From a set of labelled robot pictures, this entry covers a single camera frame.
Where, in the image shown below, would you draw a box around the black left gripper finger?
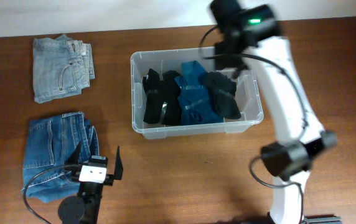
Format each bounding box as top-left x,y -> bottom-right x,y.
113,146 -> 124,180
65,141 -> 82,165

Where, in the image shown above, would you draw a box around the dark green-black garment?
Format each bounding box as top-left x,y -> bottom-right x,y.
199,72 -> 241,119

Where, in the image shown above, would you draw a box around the black garment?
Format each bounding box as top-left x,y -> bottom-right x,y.
143,68 -> 182,126

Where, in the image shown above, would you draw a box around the dark blue garment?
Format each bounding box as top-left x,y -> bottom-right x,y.
174,60 -> 223,126

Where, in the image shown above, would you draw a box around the light blue jeans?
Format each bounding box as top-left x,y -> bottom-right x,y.
33,34 -> 95,103

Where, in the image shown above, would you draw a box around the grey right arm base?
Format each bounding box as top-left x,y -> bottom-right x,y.
302,216 -> 343,224

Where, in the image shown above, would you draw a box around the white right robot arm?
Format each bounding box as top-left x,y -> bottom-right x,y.
210,1 -> 342,223

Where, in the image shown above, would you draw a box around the clear plastic storage container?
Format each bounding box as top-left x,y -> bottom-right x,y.
130,48 -> 264,139

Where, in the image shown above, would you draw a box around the dark blue folded jeans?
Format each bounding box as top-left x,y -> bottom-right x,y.
22,112 -> 100,203

